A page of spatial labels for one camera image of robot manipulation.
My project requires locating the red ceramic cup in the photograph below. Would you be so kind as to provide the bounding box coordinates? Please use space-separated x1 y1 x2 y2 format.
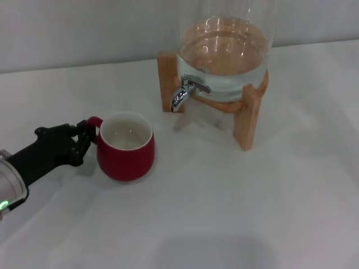
85 111 155 182

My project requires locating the glass water dispenser jar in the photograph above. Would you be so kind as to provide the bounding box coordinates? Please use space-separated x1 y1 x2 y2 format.
176 0 278 102

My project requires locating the chrome dispenser faucet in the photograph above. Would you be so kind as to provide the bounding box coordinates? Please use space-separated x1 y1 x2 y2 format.
171 74 212 112

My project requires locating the wooden dispenser stand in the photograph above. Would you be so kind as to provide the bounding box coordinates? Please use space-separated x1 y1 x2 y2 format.
157 51 269 152

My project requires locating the left wrist thin cable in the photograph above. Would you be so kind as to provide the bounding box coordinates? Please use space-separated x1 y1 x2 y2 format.
7 189 30 212

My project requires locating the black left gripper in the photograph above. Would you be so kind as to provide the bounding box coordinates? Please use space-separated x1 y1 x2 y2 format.
6 119 95 186

